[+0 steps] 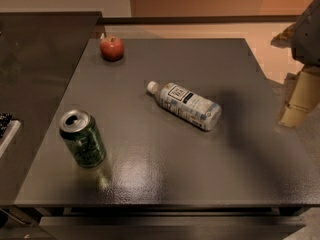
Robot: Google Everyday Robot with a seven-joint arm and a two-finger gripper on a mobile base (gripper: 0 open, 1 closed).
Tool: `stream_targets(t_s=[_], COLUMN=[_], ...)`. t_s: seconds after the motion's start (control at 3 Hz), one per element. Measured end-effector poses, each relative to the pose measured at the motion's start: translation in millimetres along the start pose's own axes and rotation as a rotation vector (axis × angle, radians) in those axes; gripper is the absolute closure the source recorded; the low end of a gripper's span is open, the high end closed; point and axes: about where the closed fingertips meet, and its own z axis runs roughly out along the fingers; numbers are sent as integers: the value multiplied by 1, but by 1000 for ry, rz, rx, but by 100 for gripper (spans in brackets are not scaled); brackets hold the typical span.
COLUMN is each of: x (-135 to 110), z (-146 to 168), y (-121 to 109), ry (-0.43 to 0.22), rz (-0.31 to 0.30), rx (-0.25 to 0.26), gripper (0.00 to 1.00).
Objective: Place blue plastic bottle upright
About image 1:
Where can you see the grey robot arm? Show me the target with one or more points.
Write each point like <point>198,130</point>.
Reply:
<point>303,37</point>

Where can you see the white keyboard edge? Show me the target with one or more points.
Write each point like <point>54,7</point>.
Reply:
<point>8,129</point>

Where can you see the green soda can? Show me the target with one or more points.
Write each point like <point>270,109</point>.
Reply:
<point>80,133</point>

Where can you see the clear plastic water bottle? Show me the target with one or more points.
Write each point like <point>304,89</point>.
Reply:
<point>185,104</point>

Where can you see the red apple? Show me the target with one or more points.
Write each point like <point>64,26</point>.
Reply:
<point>112,48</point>

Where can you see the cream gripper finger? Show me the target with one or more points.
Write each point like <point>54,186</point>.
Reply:
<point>301,94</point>

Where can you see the dark side table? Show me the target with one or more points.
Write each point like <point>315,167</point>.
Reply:
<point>38,55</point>

